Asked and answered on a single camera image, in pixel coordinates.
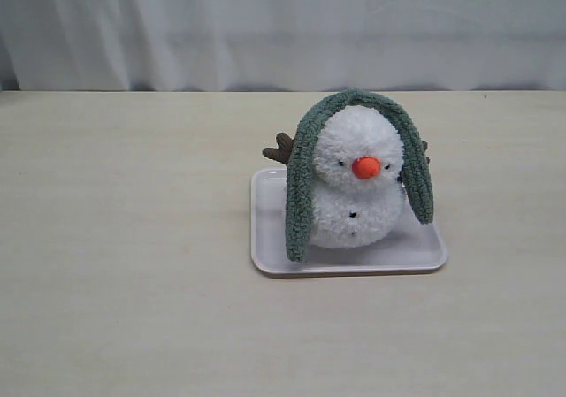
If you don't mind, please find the green knitted scarf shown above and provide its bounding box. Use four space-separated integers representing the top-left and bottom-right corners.
285 88 436 264

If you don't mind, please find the white backdrop curtain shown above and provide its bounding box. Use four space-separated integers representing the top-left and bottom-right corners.
1 0 565 91

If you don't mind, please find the white plush snowman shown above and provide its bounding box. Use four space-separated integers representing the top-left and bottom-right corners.
262 107 431 250

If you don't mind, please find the white square plastic tray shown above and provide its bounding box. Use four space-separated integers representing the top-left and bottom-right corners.
250 167 448 278

